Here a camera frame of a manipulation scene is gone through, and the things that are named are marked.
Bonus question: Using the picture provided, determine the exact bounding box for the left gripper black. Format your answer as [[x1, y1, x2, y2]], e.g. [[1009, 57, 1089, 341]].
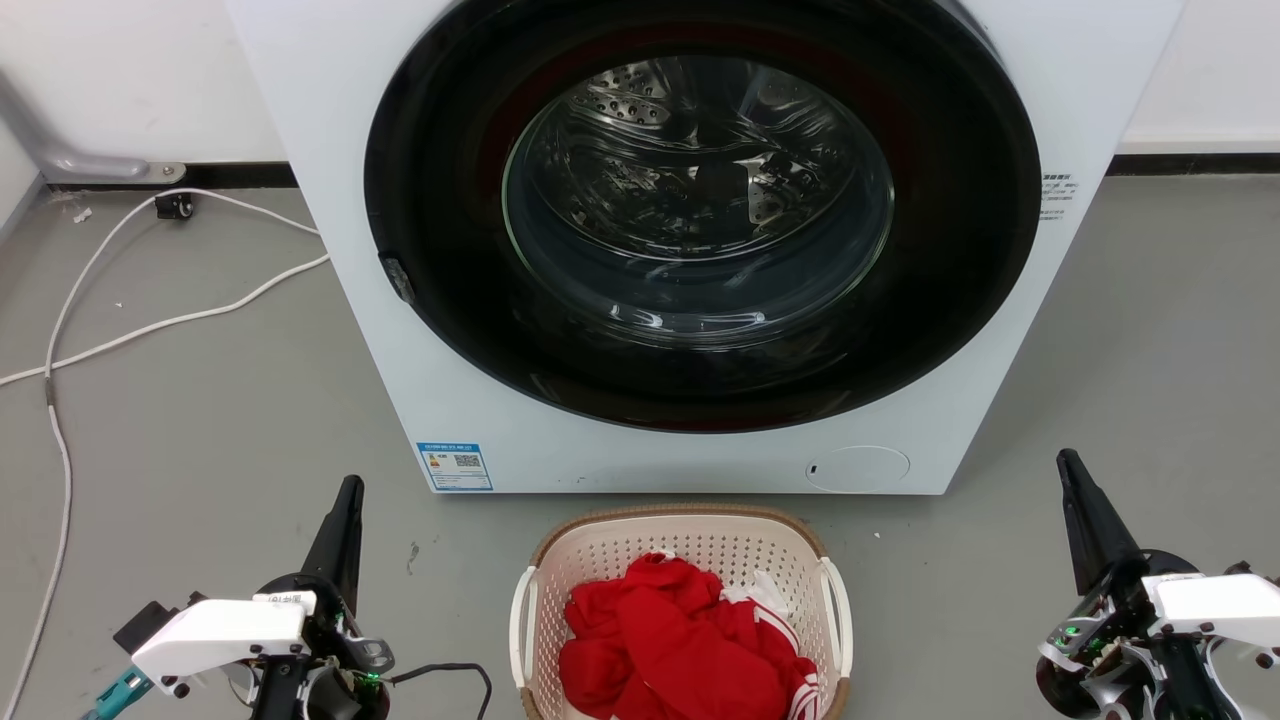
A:
[[228, 475, 395, 720]]

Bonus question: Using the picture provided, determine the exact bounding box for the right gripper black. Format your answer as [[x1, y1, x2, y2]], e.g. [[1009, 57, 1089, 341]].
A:
[[1035, 448, 1280, 720]]

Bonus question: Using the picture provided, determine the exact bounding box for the beige plastic laundry basket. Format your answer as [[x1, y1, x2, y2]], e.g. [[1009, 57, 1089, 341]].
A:
[[509, 504, 854, 720]]

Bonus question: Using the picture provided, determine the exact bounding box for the blue energy label sticker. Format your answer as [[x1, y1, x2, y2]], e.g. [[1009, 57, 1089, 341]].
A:
[[416, 441, 494, 492]]

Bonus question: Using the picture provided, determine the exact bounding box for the white front-load washing machine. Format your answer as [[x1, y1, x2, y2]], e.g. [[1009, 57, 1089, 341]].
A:
[[224, 0, 1187, 496]]

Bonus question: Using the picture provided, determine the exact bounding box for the round white filter cover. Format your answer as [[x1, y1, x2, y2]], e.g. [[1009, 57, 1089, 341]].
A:
[[805, 445, 912, 493]]

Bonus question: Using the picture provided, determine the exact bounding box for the teal plastic clip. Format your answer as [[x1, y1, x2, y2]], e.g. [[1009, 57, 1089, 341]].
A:
[[82, 667, 155, 720]]

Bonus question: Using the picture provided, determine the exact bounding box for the grey metal pipe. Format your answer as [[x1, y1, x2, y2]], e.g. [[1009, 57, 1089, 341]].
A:
[[0, 68, 188, 187]]

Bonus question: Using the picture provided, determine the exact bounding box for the round black glass washer door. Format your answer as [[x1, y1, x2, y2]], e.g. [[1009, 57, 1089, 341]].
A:
[[364, 0, 1043, 434]]

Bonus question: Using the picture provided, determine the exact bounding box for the thick white power cord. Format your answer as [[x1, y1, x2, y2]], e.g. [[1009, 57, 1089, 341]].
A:
[[0, 253, 331, 388]]

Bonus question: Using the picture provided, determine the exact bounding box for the thin white hose cable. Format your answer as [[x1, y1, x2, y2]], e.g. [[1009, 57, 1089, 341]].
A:
[[0, 188, 321, 720]]

